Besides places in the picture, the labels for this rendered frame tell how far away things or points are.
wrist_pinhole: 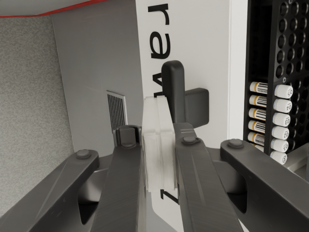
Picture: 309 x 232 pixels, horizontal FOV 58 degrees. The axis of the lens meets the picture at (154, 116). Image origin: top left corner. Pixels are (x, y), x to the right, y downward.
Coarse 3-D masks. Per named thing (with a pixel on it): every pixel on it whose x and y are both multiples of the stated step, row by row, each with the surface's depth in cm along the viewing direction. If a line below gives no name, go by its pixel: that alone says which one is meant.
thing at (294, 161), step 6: (306, 144) 40; (294, 150) 38; (300, 150) 38; (306, 150) 38; (288, 156) 37; (294, 156) 36; (300, 156) 36; (306, 156) 36; (288, 162) 35; (294, 162) 35; (300, 162) 35; (306, 162) 36; (288, 168) 34; (294, 168) 35
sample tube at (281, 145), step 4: (252, 132) 32; (248, 136) 32; (252, 136) 31; (256, 136) 31; (260, 136) 30; (252, 140) 31; (256, 140) 31; (260, 140) 30; (272, 140) 29; (276, 140) 29; (280, 140) 29; (284, 140) 29; (260, 144) 31; (272, 144) 29; (276, 144) 29; (280, 144) 28; (284, 144) 28; (276, 148) 29; (280, 148) 28; (284, 148) 29
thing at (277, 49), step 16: (288, 0) 25; (272, 16) 25; (288, 16) 26; (272, 32) 26; (272, 48) 26; (272, 64) 27; (272, 80) 27; (272, 96) 27; (272, 112) 28; (272, 128) 29
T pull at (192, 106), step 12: (168, 72) 18; (180, 72) 18; (168, 84) 18; (180, 84) 18; (168, 96) 19; (180, 96) 19; (192, 96) 19; (204, 96) 20; (180, 108) 19; (192, 108) 20; (204, 108) 20; (180, 120) 19; (192, 120) 20; (204, 120) 21
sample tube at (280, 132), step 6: (252, 120) 31; (252, 126) 31; (258, 126) 30; (264, 126) 29; (276, 126) 29; (264, 132) 30; (276, 132) 28; (282, 132) 28; (288, 132) 28; (282, 138) 28
